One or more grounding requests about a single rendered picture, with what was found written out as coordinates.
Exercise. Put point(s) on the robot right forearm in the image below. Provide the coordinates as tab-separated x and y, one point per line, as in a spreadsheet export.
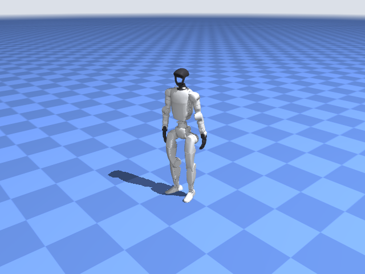
165	120

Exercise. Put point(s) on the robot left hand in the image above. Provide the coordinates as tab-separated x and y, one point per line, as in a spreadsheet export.
203	141

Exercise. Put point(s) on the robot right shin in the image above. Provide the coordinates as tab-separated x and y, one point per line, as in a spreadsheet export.
175	172

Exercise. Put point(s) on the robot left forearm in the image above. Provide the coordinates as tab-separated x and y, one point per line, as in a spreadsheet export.
201	126

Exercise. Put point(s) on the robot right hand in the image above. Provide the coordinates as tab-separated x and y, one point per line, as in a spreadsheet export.
164	133

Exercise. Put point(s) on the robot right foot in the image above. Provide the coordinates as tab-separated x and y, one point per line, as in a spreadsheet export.
173	189

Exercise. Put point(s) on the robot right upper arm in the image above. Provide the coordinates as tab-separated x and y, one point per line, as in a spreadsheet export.
167	108

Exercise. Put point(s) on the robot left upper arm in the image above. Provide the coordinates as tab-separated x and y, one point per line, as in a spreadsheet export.
195	99

